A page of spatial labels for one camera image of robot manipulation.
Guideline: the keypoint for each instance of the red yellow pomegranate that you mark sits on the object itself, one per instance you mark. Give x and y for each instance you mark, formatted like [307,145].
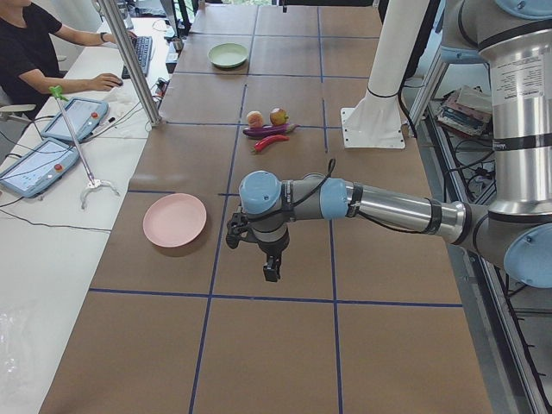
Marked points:
[278,116]

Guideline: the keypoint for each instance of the teach pendant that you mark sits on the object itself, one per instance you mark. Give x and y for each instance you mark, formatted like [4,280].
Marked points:
[84,115]
[34,172]

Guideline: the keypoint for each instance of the aluminium frame post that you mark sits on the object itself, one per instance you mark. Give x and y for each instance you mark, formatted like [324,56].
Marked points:
[118,29]

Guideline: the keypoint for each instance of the pink plate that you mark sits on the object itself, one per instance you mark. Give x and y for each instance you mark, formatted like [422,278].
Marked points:
[174,220]

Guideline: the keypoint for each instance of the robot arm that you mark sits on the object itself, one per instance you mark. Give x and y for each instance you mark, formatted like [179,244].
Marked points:
[513,232]

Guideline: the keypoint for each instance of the upper teach pendant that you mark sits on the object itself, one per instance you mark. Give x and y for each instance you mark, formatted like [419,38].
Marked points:
[84,115]

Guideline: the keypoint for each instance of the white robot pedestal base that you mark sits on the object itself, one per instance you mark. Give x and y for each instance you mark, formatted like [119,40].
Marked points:
[375,122]

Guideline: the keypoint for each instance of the green plate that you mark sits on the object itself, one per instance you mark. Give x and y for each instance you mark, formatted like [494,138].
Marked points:
[228,55]

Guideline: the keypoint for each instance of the black keyboard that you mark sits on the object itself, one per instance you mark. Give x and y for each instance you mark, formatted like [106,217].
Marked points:
[143,47]

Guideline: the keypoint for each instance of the lower teach pendant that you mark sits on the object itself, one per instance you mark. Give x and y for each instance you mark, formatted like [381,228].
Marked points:
[34,172]

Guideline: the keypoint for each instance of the reacher grabber tool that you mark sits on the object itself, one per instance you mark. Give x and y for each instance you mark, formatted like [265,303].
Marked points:
[94,184]

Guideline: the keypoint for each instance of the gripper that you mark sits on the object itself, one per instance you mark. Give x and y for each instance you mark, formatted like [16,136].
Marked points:
[273,247]

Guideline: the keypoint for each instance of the stack of books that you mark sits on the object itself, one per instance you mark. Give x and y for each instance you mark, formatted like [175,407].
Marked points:
[466,110]

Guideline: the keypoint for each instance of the peach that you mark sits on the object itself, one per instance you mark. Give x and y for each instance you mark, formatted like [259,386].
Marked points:
[255,119]

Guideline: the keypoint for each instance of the purple eggplant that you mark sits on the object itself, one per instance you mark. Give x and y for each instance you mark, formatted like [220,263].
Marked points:
[265,131]

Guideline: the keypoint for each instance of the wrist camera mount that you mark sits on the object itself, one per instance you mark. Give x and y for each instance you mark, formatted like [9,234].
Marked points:
[237,230]

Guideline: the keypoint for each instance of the red chili pepper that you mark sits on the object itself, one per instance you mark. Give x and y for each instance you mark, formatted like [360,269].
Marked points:
[265,142]

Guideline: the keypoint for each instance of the person in black shirt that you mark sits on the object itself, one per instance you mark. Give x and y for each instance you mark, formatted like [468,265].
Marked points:
[29,65]

